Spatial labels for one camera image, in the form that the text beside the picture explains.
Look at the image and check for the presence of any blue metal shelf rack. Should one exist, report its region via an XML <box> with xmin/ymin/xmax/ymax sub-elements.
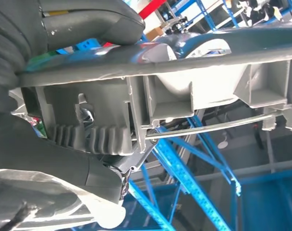
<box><xmin>55</xmin><ymin>0</ymin><xmax>292</xmax><ymax>231</ymax></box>

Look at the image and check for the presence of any brown cardboard box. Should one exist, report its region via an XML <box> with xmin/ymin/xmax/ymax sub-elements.
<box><xmin>146</xmin><ymin>27</ymin><xmax>164</xmax><ymax>41</ymax></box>

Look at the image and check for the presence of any long red barrier belt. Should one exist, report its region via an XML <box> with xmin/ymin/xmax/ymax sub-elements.
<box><xmin>137</xmin><ymin>0</ymin><xmax>167</xmax><ymax>20</ymax></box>

